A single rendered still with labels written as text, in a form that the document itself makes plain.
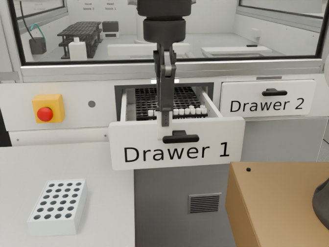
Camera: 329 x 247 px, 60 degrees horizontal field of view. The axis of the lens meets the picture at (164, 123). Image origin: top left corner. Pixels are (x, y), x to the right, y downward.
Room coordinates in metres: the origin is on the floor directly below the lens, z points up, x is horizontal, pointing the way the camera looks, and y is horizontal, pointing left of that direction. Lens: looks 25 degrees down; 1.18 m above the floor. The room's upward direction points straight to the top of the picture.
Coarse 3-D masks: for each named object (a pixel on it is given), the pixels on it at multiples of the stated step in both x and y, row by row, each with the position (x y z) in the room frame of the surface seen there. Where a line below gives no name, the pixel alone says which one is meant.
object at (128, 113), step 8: (192, 88) 0.90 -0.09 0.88; (200, 88) 0.86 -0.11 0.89; (128, 96) 0.87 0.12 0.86; (200, 96) 0.83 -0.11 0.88; (128, 104) 0.87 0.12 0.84; (208, 104) 0.74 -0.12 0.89; (128, 112) 0.80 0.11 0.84; (208, 112) 0.73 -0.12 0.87; (216, 112) 0.67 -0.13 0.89; (120, 120) 0.62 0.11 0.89; (128, 120) 0.75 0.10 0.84
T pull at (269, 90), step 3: (267, 90) 0.80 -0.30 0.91; (270, 90) 0.79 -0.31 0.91; (273, 90) 0.79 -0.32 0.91; (276, 90) 0.79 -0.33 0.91; (282, 90) 0.79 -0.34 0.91; (261, 93) 0.78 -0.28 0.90; (264, 93) 0.77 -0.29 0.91; (267, 93) 0.77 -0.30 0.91; (270, 93) 0.78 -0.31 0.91; (273, 93) 0.78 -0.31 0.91; (276, 93) 0.78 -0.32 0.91; (279, 93) 0.78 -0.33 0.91; (282, 93) 0.78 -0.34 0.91; (285, 93) 0.78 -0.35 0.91; (264, 96) 0.77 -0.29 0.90
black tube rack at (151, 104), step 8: (144, 88) 0.84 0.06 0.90; (152, 88) 0.84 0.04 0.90; (176, 88) 0.85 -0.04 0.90; (184, 88) 0.84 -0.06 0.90; (136, 96) 0.77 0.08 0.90; (144, 96) 0.77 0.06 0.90; (152, 96) 0.77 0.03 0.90; (176, 96) 0.77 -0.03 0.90; (184, 96) 0.78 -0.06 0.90; (192, 96) 0.77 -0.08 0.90; (136, 104) 0.71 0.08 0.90; (144, 104) 0.71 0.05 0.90; (152, 104) 0.71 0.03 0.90; (176, 104) 0.71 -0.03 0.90; (184, 104) 0.71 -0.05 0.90; (192, 104) 0.71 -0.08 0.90; (200, 104) 0.71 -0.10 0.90; (136, 112) 0.65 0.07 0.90; (144, 112) 0.66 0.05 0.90; (136, 120) 0.67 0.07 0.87; (144, 120) 0.68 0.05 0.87
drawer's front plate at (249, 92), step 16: (288, 80) 0.83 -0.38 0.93; (304, 80) 0.83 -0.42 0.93; (224, 96) 0.80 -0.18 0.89; (240, 96) 0.80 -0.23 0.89; (256, 96) 0.81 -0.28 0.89; (272, 96) 0.81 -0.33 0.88; (288, 96) 0.82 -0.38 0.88; (304, 96) 0.82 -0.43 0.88; (224, 112) 0.80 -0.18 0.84; (240, 112) 0.80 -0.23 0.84; (256, 112) 0.81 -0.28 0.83; (272, 112) 0.81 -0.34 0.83; (288, 112) 0.82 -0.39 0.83; (304, 112) 0.83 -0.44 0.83
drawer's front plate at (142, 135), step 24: (192, 120) 0.54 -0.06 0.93; (216, 120) 0.54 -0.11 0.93; (240, 120) 0.55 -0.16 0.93; (120, 144) 0.52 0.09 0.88; (144, 144) 0.53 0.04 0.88; (168, 144) 0.53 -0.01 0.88; (192, 144) 0.54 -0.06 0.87; (216, 144) 0.54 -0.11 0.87; (240, 144) 0.55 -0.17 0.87; (120, 168) 0.52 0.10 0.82; (144, 168) 0.53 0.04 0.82
